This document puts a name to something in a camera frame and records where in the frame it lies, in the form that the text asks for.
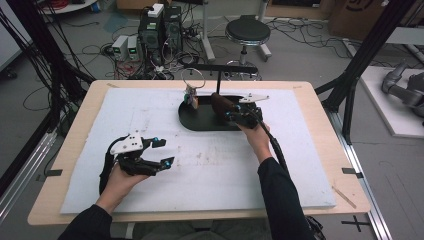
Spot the white platform board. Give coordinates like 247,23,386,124
359,65,424,139

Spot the black round stool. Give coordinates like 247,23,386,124
223,14,273,82

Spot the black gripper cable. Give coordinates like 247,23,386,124
98,136,129,196
256,111,326,240

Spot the white box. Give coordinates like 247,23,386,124
147,3,165,18

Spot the black frame post with cables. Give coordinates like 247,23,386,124
6,0,96,134

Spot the brown pouch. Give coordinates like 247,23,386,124
210,92,238,119

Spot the black tape cross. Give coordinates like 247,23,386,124
340,214,371,233

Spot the white foam mat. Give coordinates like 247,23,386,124
59,87,337,215

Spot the cardboard box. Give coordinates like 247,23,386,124
328,0,401,42

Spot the person's left hand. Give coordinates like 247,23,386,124
101,163,151,210

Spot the tangle of floor cables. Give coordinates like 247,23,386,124
99,43,201,81

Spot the white panel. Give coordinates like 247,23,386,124
0,0,33,73

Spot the grey desk leg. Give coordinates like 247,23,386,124
199,0,217,63
258,0,273,63

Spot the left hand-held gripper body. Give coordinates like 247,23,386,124
109,132,162,177

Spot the grey power supply unit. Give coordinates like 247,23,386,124
111,34,129,61
127,35,141,61

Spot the person's right hand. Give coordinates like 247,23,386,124
237,121,273,164

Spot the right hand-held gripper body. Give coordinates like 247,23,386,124
232,93,270,130

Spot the black computer tower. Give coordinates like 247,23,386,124
163,5,184,54
138,13,165,67

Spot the black key holder with tray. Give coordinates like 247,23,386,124
178,63,259,132

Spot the aluminium rail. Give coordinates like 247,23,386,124
0,129,58,221
328,109,394,240

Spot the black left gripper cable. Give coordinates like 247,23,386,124
98,136,129,196

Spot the white round table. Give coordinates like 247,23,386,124
41,0,99,15

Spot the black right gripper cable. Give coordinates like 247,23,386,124
256,111,326,240

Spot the key ring with coloured tags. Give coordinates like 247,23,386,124
180,67,206,110

